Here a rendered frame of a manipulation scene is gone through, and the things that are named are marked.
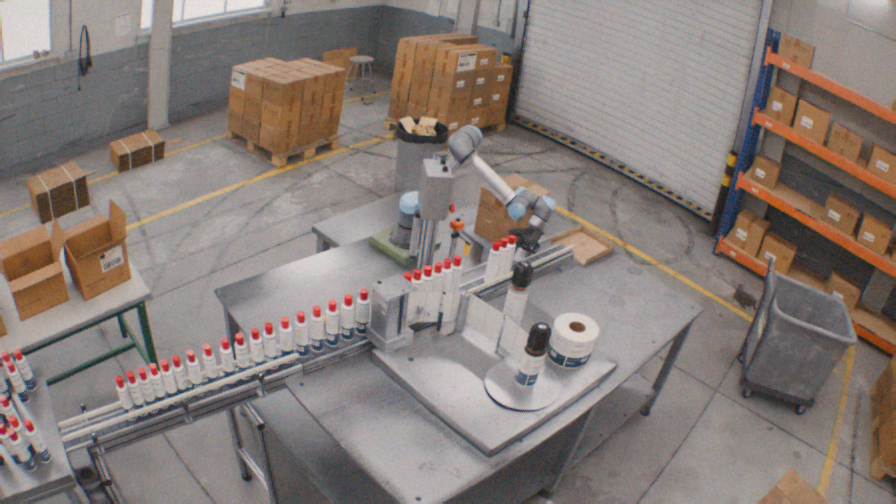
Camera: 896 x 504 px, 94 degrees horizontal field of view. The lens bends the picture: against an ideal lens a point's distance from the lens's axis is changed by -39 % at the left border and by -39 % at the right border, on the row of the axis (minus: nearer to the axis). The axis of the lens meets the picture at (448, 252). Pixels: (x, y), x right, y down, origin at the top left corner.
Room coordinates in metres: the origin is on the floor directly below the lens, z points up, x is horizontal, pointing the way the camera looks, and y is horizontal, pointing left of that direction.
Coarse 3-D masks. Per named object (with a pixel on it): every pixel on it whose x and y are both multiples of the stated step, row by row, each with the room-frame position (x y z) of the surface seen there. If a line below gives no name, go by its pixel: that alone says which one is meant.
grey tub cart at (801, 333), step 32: (768, 288) 3.23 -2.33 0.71; (800, 288) 3.21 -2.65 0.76; (768, 320) 2.84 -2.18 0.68; (800, 320) 3.14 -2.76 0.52; (832, 320) 3.04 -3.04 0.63; (768, 352) 2.77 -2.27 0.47; (800, 352) 2.68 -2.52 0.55; (832, 352) 2.60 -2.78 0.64; (768, 384) 2.73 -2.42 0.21; (800, 384) 2.64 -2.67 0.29
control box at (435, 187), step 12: (432, 168) 2.33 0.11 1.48; (420, 180) 2.40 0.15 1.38; (432, 180) 2.25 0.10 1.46; (444, 180) 2.26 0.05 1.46; (420, 192) 2.36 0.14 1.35; (432, 192) 2.25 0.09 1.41; (444, 192) 2.26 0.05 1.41; (420, 204) 2.31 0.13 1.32; (432, 204) 2.26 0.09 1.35; (444, 204) 2.27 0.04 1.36; (432, 216) 2.26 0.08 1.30; (444, 216) 2.27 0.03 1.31
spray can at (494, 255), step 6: (498, 246) 2.51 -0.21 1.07; (492, 252) 2.51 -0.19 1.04; (498, 252) 2.51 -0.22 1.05; (492, 258) 2.50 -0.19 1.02; (498, 258) 2.51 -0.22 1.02; (492, 264) 2.50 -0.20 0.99; (498, 264) 2.52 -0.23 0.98; (486, 270) 2.52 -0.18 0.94; (492, 270) 2.50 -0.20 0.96; (486, 276) 2.51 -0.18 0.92; (492, 276) 2.50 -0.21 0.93
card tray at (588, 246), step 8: (568, 232) 3.18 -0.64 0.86; (576, 232) 3.25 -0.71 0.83; (584, 232) 3.26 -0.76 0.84; (592, 232) 3.22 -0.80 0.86; (552, 240) 3.07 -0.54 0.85; (560, 240) 3.12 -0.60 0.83; (568, 240) 3.13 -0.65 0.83; (576, 240) 3.15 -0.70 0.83; (584, 240) 3.17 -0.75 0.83; (592, 240) 3.19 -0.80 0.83; (600, 240) 3.18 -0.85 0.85; (576, 248) 3.06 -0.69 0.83; (584, 248) 3.07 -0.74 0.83; (592, 248) 3.09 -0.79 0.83; (600, 248) 3.11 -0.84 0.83; (608, 248) 3.06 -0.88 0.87; (576, 256) 2.97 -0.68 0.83; (584, 256) 2.98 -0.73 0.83; (592, 256) 2.94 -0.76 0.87; (600, 256) 3.00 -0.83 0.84; (584, 264) 2.90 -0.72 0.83
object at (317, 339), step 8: (320, 312) 1.84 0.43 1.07; (312, 320) 1.82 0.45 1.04; (320, 320) 1.83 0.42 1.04; (312, 328) 1.82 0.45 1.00; (320, 328) 1.83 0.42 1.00; (312, 336) 1.82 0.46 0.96; (320, 336) 1.82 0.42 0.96; (312, 344) 1.82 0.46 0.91; (320, 344) 1.82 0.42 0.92; (320, 352) 1.82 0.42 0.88
